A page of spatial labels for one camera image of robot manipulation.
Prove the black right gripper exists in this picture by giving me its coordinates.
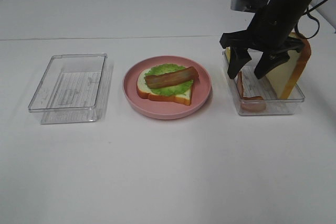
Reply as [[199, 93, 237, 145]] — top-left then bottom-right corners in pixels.
[[219, 0, 305, 79]]

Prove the yellow cheese slice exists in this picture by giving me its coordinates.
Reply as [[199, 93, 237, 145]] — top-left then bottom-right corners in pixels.
[[224, 47, 231, 65]]

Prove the bacon strip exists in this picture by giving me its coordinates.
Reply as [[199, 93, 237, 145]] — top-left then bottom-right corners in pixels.
[[144, 67, 198, 88], [237, 71, 266, 112]]

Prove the bread slice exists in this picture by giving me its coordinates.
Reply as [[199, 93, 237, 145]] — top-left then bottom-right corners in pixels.
[[266, 39, 311, 99], [136, 85, 192, 105]]

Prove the green lettuce leaf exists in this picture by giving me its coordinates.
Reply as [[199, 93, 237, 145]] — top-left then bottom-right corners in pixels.
[[137, 63, 193, 98]]

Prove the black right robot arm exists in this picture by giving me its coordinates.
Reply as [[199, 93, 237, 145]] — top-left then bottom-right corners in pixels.
[[220, 0, 312, 79]]

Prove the right clear plastic container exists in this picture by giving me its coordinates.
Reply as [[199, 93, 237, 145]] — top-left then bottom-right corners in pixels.
[[222, 49, 305, 116]]

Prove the clear plastic container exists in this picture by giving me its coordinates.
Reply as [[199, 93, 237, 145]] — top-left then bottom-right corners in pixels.
[[222, 49, 305, 116], [28, 54, 113, 124]]

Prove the pink round plate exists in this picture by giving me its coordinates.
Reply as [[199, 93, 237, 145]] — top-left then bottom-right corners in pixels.
[[123, 56, 212, 120]]

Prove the left clear plastic container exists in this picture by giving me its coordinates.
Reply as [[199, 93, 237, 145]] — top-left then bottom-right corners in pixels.
[[28, 54, 113, 124]]

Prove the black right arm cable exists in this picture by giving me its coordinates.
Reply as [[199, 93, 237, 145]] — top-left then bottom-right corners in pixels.
[[296, 0, 336, 40]]

